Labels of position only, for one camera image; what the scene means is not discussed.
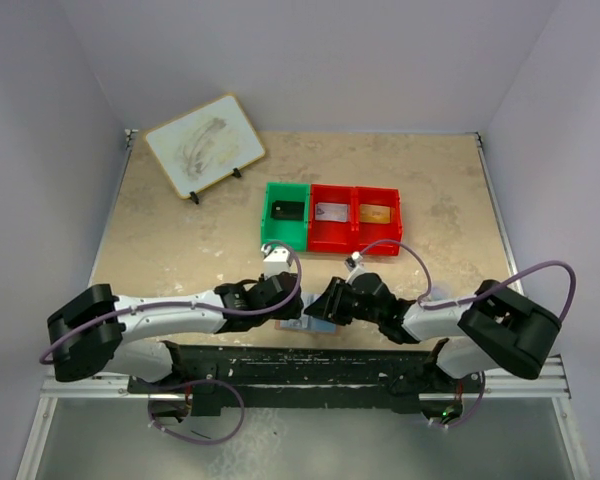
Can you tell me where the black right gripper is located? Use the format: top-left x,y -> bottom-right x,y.
304,277 -> 382,327

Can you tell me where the brown leather card holder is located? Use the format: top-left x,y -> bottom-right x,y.
275,314 -> 337,335

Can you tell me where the black card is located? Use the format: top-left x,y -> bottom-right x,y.
270,200 -> 305,221

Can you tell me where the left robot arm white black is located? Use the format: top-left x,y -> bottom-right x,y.
39,272 -> 306,392

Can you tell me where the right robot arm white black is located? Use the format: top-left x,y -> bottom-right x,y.
304,272 -> 561,391

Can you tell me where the gold card in bin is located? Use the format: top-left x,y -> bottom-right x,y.
359,204 -> 392,225

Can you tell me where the silver card in bin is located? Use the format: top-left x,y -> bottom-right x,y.
314,202 -> 350,223

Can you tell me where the small clear plastic cup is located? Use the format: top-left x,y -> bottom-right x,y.
426,282 -> 452,302

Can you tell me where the red bin middle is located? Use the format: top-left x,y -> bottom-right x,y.
307,184 -> 355,253

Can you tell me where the red bin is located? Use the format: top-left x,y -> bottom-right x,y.
354,186 -> 403,251
307,184 -> 355,253

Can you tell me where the green plastic bin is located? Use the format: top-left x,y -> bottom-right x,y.
260,182 -> 310,251

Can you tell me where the red bin right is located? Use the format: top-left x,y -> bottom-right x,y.
354,186 -> 403,251

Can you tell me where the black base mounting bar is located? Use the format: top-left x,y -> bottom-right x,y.
130,343 -> 484,416

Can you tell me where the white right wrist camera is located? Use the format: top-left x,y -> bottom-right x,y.
345,251 -> 363,272

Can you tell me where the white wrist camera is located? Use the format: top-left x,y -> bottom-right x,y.
261,245 -> 293,279
345,251 -> 363,272

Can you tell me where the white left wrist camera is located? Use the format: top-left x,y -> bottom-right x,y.
261,245 -> 293,279

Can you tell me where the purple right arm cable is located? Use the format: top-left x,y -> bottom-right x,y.
354,239 -> 579,321

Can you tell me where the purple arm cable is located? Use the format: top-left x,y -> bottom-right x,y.
39,240 -> 302,365
354,239 -> 579,321

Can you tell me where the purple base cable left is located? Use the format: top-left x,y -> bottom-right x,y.
147,375 -> 246,444

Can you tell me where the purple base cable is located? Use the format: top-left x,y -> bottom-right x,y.
427,369 -> 487,431
147,375 -> 246,444

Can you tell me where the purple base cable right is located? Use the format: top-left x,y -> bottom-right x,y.
427,369 -> 487,431

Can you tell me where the aluminium corner rail right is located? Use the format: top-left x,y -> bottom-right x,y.
472,132 -> 518,276

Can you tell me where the white board wooden frame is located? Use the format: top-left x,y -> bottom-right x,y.
144,93 -> 266,200

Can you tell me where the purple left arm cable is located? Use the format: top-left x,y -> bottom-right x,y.
39,240 -> 302,365

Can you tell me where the aluminium front frame rail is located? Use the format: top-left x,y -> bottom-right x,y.
40,357 -> 571,399

